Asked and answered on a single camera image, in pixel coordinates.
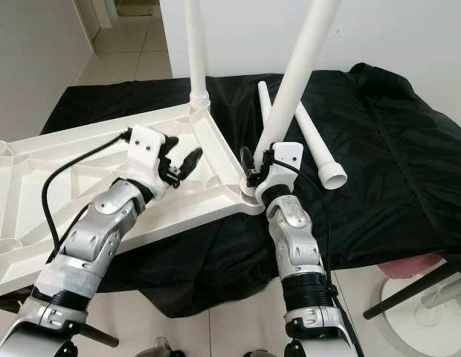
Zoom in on white plastic table top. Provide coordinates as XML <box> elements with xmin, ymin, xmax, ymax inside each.
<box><xmin>0</xmin><ymin>103</ymin><xmax>265</xmax><ymax>298</ymax></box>

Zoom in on white plastic table leg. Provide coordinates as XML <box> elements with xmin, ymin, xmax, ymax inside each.
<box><xmin>294</xmin><ymin>100</ymin><xmax>348</xmax><ymax>190</ymax></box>
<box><xmin>257</xmin><ymin>80</ymin><xmax>276</xmax><ymax>131</ymax></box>
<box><xmin>184</xmin><ymin>0</ymin><xmax>210</xmax><ymax>112</ymax></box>
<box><xmin>249</xmin><ymin>0</ymin><xmax>343</xmax><ymax>202</ymax></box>

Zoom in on grey robot left leg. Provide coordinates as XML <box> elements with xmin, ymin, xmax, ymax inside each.
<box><xmin>147</xmin><ymin>338</ymin><xmax>172</xmax><ymax>357</ymax></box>

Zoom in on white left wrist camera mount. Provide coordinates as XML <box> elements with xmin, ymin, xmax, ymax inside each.
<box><xmin>128</xmin><ymin>124</ymin><xmax>172</xmax><ymax>187</ymax></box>

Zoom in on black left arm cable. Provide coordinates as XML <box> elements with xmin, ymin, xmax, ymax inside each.
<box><xmin>41</xmin><ymin>128</ymin><xmax>138</xmax><ymax>246</ymax></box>

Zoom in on black table cloth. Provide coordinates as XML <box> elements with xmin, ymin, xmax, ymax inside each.
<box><xmin>30</xmin><ymin>63</ymin><xmax>461</xmax><ymax>317</ymax></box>

